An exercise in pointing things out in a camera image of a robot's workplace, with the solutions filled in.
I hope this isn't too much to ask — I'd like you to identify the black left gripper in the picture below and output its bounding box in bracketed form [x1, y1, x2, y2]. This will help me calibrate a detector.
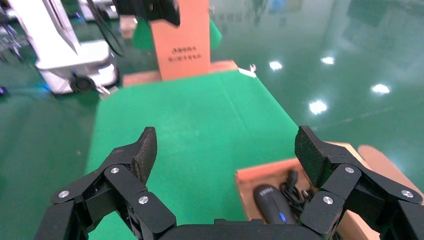
[115, 0, 181, 27]

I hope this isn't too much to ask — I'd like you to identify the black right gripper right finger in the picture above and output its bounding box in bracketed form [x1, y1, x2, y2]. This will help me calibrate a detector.
[294, 125, 424, 240]

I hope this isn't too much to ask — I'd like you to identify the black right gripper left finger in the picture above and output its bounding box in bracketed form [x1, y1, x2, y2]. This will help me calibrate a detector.
[34, 126, 177, 240]

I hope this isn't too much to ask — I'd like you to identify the black power cord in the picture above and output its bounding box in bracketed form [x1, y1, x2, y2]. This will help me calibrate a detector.
[279, 169, 316, 215]

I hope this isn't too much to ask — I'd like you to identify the black computer mouse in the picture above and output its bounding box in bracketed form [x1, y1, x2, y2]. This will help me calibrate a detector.
[253, 184, 298, 225]

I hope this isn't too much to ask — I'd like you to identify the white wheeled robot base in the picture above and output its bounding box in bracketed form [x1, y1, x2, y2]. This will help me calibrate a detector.
[6, 0, 121, 98]

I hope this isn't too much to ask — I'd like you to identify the open brown cardboard box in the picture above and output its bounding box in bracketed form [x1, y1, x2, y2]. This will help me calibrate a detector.
[235, 141, 424, 240]

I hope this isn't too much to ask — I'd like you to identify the orange cardboard panel with print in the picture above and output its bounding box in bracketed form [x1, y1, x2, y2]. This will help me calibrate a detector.
[150, 0, 212, 81]

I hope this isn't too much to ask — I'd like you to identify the green table cloth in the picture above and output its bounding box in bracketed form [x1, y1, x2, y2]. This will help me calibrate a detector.
[84, 69, 299, 240]

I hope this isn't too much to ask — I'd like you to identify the silver metal binder clip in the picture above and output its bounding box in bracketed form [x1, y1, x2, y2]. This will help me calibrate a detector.
[238, 63, 258, 79]

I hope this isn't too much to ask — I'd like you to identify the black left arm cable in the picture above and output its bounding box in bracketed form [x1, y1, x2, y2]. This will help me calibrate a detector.
[87, 0, 125, 57]

